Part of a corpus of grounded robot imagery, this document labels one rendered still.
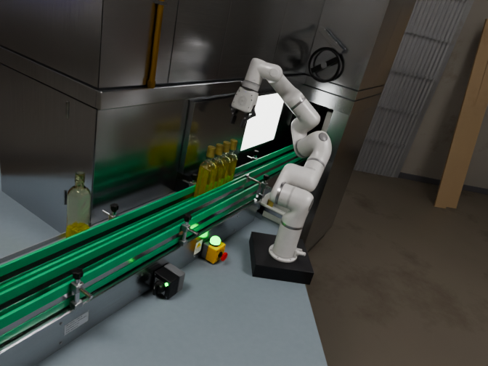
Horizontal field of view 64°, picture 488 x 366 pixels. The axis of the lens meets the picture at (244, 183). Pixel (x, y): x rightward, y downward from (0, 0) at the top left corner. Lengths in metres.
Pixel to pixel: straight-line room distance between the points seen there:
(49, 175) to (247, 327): 0.95
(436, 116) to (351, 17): 3.35
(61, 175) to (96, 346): 0.66
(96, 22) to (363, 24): 1.66
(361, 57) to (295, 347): 1.74
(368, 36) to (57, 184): 1.86
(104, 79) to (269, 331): 1.01
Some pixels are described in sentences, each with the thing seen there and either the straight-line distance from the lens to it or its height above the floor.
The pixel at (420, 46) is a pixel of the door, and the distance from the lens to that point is 5.32.
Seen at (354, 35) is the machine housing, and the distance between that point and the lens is 2.56.
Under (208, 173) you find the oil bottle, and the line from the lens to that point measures 1.68.
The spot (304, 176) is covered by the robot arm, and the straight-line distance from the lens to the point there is 1.61.
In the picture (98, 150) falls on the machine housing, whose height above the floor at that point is 1.18.
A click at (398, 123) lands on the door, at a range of 5.47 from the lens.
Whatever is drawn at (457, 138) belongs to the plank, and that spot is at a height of 0.82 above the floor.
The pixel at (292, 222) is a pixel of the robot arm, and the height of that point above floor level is 1.00.
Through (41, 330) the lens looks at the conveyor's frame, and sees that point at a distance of 1.21.
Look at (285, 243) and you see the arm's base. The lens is 1.63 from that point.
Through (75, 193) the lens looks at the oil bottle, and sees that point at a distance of 1.36.
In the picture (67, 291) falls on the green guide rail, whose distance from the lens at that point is 1.21.
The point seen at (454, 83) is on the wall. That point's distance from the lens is 5.69.
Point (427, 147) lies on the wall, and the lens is 5.83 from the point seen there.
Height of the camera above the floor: 1.76
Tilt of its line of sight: 25 degrees down
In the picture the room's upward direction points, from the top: 14 degrees clockwise
